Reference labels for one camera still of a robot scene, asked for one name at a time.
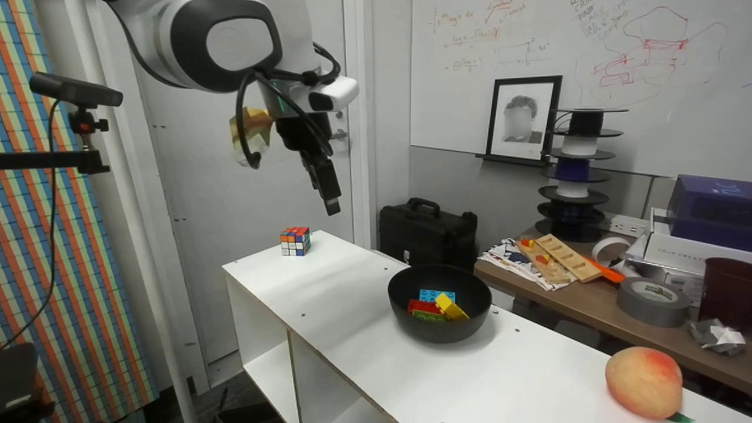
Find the black hard carry case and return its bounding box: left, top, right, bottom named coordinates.
left=376, top=195, right=481, bottom=278

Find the toy peach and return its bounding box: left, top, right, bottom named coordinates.
left=603, top=346, right=691, bottom=423

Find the multicolour striped wall panel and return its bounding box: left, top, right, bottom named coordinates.
left=0, top=0, right=171, bottom=423

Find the stack of filament spools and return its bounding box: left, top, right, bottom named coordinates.
left=535, top=107, right=632, bottom=245

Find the yellow toy brick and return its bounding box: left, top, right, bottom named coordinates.
left=433, top=291, right=471, bottom=324

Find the black bowl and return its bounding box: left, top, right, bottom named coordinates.
left=384, top=264, right=495, bottom=346

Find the black exterior camera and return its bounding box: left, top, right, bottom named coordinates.
left=28, top=70, right=126, bottom=111

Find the crumpled silver foil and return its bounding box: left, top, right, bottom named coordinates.
left=686, top=314, right=746, bottom=358

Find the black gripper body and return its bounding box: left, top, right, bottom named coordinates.
left=273, top=108, right=330, bottom=171

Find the blue toy brick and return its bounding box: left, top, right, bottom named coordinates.
left=415, top=286, right=457, bottom=309

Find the white shelf table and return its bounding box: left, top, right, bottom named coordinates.
left=221, top=228, right=752, bottom=423

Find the white tape roll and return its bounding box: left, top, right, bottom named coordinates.
left=589, top=233, right=637, bottom=265

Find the orange utility knife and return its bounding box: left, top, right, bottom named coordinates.
left=583, top=257, right=629, bottom=286

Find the brown wooden desk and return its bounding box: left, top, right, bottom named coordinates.
left=471, top=225, right=752, bottom=399

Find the black camera stand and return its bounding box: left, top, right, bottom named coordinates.
left=0, top=107, right=112, bottom=176

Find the white cardboard box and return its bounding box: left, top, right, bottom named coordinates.
left=624, top=211, right=752, bottom=278

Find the red toy brick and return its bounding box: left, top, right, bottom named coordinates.
left=407, top=299, right=441, bottom=320

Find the multicolour puzzle cube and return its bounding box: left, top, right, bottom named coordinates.
left=276, top=225, right=315, bottom=259

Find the tan taped wrist camera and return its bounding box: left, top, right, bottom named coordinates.
left=227, top=107, right=275, bottom=170

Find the dark blue box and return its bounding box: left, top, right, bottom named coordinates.
left=664, top=171, right=752, bottom=255

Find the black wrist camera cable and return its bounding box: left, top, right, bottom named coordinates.
left=233, top=43, right=346, bottom=171

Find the grey duct tape roll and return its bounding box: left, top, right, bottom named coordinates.
left=616, top=278, right=693, bottom=329

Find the thin black camera cable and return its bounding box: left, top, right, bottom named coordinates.
left=0, top=98, right=66, bottom=352

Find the black framed portrait picture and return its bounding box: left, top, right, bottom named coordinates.
left=481, top=72, right=565, bottom=166

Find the colourful wooden game box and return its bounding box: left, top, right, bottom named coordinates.
left=515, top=233, right=603, bottom=286

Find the white door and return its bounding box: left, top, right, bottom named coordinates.
left=115, top=0, right=356, bottom=371

